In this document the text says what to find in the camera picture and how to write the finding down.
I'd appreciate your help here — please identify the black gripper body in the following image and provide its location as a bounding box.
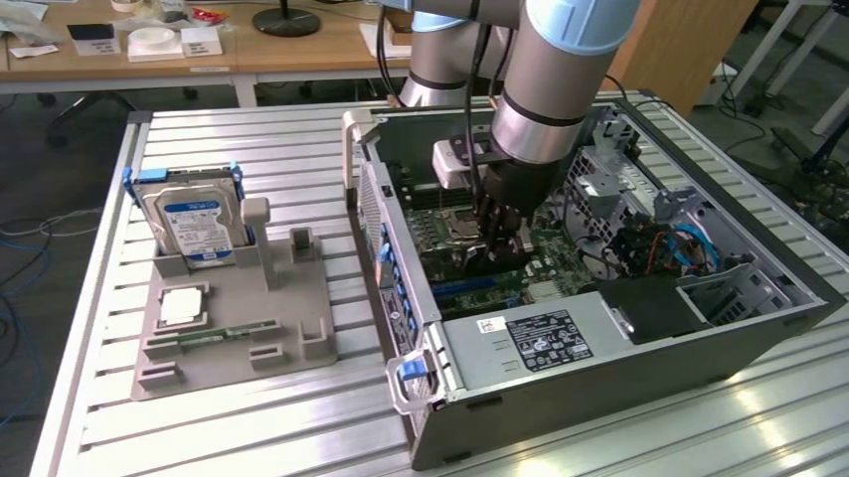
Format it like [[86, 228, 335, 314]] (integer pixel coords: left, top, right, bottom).
[[482, 157, 558, 220]]

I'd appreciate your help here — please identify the Nvidia graphics card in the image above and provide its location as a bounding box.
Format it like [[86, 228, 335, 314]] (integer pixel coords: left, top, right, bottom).
[[423, 233, 531, 282]]

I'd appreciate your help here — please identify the metal CPU socket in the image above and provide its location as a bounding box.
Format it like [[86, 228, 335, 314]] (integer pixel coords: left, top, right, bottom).
[[442, 207, 483, 244]]

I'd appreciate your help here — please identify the green Dell motherboard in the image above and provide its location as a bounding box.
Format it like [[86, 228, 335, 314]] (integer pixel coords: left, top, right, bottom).
[[401, 178, 605, 322]]

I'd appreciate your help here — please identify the grey metal drive cage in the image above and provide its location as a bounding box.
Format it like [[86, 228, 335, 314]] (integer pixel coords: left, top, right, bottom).
[[562, 116, 669, 239]]

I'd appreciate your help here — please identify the blue expansion slot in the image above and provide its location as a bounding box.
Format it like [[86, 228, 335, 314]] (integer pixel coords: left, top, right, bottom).
[[430, 276, 498, 298]]

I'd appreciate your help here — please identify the grey power supply unit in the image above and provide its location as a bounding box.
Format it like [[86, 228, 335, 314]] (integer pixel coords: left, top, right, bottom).
[[442, 290, 636, 392]]

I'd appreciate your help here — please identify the dark grey PC case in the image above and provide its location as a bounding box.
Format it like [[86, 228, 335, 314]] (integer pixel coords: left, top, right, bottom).
[[341, 96, 849, 471]]

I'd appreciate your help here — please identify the grey metal disk bay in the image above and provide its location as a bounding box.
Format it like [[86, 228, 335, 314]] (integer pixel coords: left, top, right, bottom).
[[676, 262, 797, 329]]

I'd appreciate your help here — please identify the white paper stack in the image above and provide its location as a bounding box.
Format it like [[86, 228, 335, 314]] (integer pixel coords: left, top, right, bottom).
[[359, 22, 413, 61]]

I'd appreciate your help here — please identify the wooden cabinet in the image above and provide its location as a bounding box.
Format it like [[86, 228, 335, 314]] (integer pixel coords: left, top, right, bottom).
[[600, 0, 761, 113]]

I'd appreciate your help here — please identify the wooden desk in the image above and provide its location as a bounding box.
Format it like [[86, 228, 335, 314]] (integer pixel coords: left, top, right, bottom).
[[0, 0, 598, 95]]

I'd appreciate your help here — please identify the hard disk in blue caddy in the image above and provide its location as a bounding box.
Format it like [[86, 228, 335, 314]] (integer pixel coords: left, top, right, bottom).
[[120, 162, 258, 272]]

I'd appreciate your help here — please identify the green RAM stick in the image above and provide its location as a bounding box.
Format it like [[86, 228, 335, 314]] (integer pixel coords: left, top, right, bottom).
[[175, 321, 278, 349]]

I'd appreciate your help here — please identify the black round lamp base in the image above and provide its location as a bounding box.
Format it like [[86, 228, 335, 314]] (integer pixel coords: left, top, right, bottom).
[[251, 0, 323, 37]]

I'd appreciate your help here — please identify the silver CPU chip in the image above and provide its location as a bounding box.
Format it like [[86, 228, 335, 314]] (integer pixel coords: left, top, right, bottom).
[[158, 289, 204, 327]]

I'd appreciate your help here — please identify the grey printed parts rack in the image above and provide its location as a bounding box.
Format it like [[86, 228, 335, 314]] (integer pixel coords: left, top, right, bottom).
[[128, 197, 339, 402]]

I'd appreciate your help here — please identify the plain white box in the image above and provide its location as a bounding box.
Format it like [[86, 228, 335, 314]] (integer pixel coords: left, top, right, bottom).
[[179, 25, 224, 59]]

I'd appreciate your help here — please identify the red small packet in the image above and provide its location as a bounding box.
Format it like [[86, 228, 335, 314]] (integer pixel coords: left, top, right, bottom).
[[191, 5, 231, 26]]

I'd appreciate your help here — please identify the white tape roll box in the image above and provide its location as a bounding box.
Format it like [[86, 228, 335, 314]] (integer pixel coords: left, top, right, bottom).
[[126, 27, 186, 64]]

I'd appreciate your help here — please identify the white box with black top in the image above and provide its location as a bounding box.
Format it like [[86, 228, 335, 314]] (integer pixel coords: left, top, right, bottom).
[[66, 23, 124, 56]]

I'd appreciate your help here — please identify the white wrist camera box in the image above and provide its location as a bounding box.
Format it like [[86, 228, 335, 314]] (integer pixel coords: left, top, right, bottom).
[[430, 136, 497, 191]]

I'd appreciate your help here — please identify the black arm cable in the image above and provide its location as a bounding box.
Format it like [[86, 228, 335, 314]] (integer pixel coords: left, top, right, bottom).
[[374, 0, 513, 210]]

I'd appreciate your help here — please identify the blue data wire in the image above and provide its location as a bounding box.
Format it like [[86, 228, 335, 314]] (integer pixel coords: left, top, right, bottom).
[[665, 223, 724, 274]]

